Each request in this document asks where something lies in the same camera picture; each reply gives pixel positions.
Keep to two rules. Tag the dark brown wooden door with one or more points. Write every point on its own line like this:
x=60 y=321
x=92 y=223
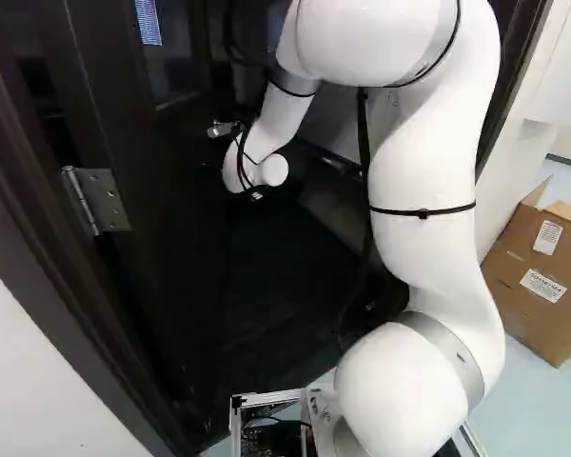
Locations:
x=138 y=200

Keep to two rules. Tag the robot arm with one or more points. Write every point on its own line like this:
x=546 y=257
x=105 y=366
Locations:
x=423 y=143

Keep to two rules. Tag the brown cardboard box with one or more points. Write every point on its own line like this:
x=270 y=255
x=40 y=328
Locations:
x=535 y=281

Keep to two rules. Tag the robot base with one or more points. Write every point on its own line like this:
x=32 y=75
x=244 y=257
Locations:
x=271 y=419

